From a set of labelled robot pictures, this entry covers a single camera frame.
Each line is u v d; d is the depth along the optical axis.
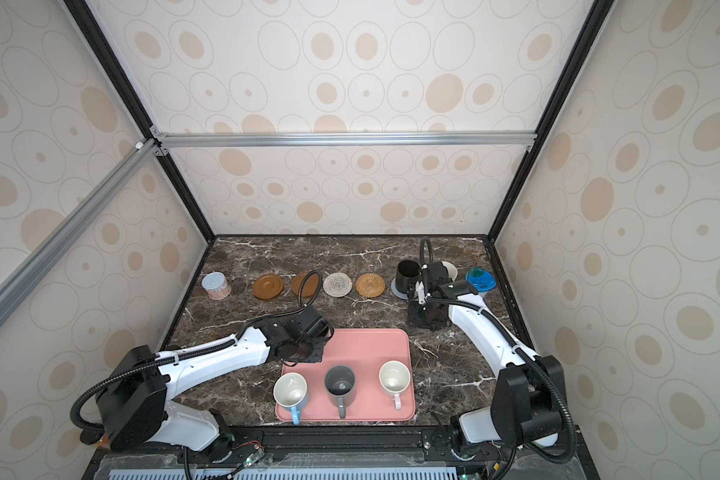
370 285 1.06
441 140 1.78
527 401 0.41
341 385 0.82
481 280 0.95
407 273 0.98
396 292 1.03
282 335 0.60
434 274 0.67
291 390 0.80
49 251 0.60
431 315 0.70
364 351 0.92
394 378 0.81
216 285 0.98
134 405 0.42
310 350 0.74
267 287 1.03
